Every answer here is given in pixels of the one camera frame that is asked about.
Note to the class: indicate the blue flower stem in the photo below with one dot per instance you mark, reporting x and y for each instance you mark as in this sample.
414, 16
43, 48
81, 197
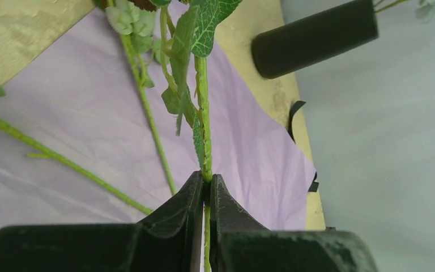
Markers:
427, 5

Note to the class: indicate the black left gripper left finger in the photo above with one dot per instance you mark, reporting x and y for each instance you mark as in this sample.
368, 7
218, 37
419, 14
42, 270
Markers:
169, 239

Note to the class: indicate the pale pink rose stem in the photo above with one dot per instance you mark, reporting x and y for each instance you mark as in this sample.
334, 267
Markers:
42, 151

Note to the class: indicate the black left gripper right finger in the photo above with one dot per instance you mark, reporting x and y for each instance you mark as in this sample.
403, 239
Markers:
238, 242

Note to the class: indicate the peach pink rose stem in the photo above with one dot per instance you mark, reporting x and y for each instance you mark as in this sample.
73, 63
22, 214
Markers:
184, 50

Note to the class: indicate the black ribbon gold lettering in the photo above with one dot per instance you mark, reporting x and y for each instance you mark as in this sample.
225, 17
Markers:
293, 126

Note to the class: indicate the white pink rose stem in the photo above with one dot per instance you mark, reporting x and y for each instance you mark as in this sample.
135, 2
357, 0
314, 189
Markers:
135, 22

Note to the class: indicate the purple tissue paper sheet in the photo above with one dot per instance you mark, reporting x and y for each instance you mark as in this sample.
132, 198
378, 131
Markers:
78, 98

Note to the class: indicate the black cylindrical vase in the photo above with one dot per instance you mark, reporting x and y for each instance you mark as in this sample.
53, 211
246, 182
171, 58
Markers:
314, 39

